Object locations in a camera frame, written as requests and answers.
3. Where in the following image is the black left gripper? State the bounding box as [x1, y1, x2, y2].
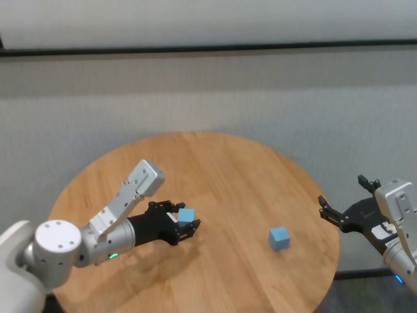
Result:
[126, 200, 202, 247]

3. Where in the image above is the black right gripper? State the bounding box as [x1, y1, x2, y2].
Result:
[318, 174, 398, 258]

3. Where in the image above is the blue cube building block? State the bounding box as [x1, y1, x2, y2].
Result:
[268, 225, 291, 252]
[177, 208, 197, 226]

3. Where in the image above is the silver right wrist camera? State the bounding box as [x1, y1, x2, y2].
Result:
[374, 178, 417, 258]

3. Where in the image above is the black wall rail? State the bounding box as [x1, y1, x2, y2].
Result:
[0, 38, 417, 59]

